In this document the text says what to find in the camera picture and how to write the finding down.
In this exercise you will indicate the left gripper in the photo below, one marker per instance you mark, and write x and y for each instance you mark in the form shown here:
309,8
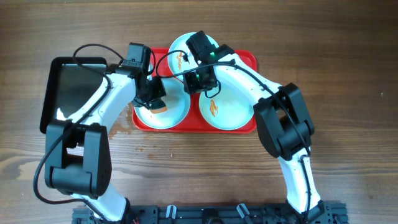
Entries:
152,94

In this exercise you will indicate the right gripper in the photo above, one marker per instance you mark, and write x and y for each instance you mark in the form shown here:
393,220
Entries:
191,88

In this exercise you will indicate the green orange sponge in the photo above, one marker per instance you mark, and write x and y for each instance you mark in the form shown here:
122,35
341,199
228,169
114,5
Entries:
158,106

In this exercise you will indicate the white plate top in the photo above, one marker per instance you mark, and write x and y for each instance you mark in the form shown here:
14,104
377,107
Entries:
181,61

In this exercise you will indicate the white plate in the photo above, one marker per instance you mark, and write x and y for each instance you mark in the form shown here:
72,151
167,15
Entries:
227,110
177,103
181,61

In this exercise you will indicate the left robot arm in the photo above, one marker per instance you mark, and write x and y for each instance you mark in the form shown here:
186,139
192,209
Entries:
77,159

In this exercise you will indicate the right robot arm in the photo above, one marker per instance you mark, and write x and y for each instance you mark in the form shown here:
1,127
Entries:
283,122

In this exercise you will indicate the red plastic tray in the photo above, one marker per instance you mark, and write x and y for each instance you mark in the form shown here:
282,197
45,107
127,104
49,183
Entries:
195,123

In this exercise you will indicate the black rectangular tray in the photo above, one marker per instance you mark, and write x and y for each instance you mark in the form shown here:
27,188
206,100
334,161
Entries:
70,86

